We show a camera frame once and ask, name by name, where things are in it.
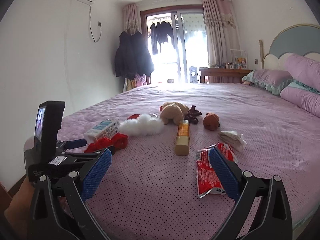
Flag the white milk carton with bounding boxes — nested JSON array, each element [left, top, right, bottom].
[[84, 119, 119, 142]]

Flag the red snack wrapper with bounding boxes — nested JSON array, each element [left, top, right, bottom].
[[196, 142, 238, 198]]

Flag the white fluffy ball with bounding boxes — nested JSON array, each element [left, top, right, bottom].
[[119, 114, 164, 137]]

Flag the beige plush doll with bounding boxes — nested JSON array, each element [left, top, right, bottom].
[[159, 102, 189, 126]]

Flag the orange shampoo bottle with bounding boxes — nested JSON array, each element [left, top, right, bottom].
[[175, 120, 189, 156]]

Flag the brown plush toy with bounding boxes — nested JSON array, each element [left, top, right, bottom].
[[203, 113, 220, 131]]

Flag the dark maroon fabric piece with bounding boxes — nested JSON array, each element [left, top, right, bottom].
[[184, 105, 202, 125]]

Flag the left hand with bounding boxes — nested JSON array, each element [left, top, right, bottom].
[[4, 177, 34, 239]]

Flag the red fluffy scrunchie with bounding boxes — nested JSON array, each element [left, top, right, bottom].
[[85, 133, 128, 153]]

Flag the red flat package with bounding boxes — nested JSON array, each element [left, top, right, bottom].
[[127, 114, 140, 120]]

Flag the purple bed cover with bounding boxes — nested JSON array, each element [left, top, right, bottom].
[[23, 82, 320, 240]]

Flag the dark hanging coats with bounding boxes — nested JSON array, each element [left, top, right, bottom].
[[114, 31, 154, 80]]

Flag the lower purple pillow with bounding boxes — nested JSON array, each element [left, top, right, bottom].
[[280, 80, 320, 118]]

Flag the pink curtain left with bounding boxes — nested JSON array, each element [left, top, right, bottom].
[[123, 3, 140, 35]]

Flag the pink curtain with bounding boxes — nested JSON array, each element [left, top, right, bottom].
[[201, 0, 242, 68], [123, 3, 140, 35]]

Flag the purple pillow with frill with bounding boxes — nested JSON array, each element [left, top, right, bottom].
[[242, 69, 293, 96]]

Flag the long purple bolster pillow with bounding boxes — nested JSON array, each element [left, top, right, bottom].
[[284, 54, 319, 91]]

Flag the wooden desk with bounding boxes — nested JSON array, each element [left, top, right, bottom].
[[199, 68, 251, 83]]

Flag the blue cream headboard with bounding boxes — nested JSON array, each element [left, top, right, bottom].
[[259, 24, 319, 70]]

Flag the pink curtain right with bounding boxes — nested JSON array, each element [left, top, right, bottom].
[[201, 0, 242, 68]]

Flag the wall cable with plug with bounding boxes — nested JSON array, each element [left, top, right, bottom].
[[88, 3, 103, 43]]

